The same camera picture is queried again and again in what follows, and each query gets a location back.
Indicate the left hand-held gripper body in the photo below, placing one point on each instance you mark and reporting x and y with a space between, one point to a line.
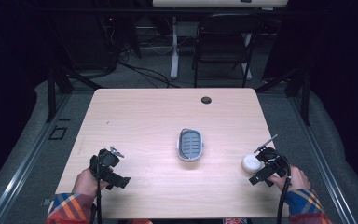
104 160

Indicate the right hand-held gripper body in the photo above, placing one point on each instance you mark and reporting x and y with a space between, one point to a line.
275 161

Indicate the white round soap bar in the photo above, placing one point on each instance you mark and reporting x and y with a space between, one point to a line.
250 164

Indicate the grey and white soap dish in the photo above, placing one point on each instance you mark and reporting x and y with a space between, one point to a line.
190 145

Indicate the person's right hand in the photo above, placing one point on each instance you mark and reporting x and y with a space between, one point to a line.
298 179

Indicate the person's left hand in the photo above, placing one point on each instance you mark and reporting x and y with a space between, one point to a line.
85 185

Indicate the black tape strip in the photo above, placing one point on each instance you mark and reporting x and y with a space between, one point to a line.
64 119

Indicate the black metal stand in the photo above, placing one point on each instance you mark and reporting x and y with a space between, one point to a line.
51 93
305 99

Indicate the black table grommet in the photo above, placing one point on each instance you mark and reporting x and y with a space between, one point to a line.
206 100

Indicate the white desk leg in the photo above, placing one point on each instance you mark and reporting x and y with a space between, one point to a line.
248 62
175 53

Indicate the black folding chair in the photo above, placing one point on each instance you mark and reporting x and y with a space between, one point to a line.
227 37

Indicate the aluminium floor rail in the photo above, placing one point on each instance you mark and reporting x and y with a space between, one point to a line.
326 161
21 174

